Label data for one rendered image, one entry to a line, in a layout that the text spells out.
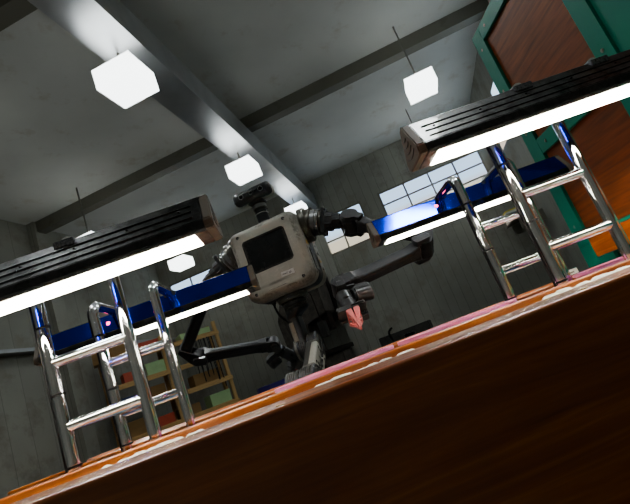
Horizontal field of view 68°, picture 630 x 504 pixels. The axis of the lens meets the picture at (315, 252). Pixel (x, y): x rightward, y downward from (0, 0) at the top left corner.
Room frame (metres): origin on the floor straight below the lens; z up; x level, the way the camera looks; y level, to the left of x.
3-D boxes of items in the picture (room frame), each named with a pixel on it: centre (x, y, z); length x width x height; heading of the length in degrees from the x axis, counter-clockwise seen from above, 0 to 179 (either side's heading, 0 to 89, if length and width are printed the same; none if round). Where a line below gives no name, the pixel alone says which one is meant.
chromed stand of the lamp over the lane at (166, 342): (1.18, 0.49, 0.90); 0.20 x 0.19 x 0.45; 95
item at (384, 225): (1.34, -0.48, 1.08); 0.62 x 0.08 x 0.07; 95
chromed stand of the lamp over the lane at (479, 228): (1.26, -0.48, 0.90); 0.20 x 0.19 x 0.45; 95
